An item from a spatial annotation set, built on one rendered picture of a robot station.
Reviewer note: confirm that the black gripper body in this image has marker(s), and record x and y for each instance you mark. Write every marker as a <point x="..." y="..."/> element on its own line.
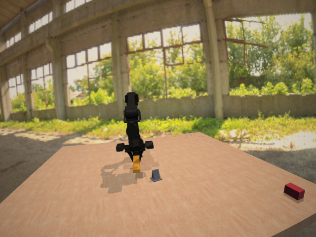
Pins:
<point x="120" y="147"/>

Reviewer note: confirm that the orange bar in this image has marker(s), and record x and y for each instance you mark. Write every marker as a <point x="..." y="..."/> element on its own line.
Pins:
<point x="136" y="164"/>

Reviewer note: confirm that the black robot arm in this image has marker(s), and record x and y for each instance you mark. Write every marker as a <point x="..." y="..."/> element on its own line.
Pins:
<point x="131" y="115"/>

